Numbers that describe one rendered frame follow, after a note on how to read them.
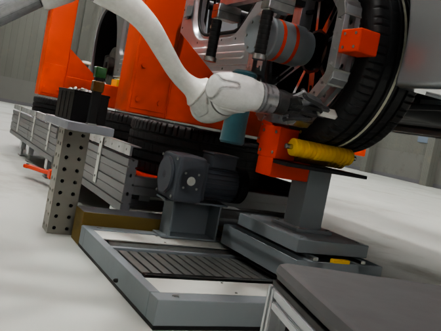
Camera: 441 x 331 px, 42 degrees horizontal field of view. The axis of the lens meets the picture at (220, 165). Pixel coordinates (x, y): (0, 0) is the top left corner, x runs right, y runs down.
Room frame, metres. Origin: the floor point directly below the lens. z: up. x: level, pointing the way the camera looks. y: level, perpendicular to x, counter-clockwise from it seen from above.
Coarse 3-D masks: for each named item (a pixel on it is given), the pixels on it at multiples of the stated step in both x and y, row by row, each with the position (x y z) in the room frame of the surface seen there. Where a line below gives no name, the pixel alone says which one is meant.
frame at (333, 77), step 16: (336, 0) 1.81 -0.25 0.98; (352, 0) 1.79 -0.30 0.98; (352, 16) 1.78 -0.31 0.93; (336, 32) 1.78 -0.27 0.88; (336, 48) 1.77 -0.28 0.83; (256, 64) 2.21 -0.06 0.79; (336, 64) 1.76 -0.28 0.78; (320, 80) 1.81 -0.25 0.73; (336, 80) 1.77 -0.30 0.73; (320, 96) 1.81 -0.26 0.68; (256, 112) 2.11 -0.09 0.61
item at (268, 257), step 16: (224, 224) 2.22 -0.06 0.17; (224, 240) 2.20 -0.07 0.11; (240, 240) 2.10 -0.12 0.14; (256, 240) 2.01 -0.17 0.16; (256, 256) 1.99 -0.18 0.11; (272, 256) 1.90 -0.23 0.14; (288, 256) 1.83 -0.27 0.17; (304, 256) 1.87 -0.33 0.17; (320, 256) 2.04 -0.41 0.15; (336, 256) 2.01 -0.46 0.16; (272, 272) 1.89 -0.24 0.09; (352, 272) 1.89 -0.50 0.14; (368, 272) 1.93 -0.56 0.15
